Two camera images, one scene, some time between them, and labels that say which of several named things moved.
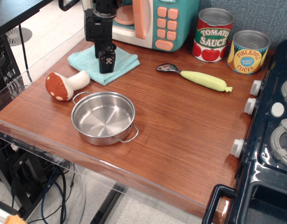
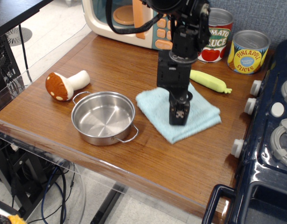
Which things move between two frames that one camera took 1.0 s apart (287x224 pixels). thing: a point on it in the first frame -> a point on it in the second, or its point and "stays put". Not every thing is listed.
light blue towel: x=85 y=59 -> x=154 y=105
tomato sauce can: x=213 y=31 stays put
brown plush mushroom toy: x=61 y=89 stays put
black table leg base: x=106 y=212 stays put
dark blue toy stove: x=262 y=193 stays put
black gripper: x=99 y=30 -> x=175 y=76
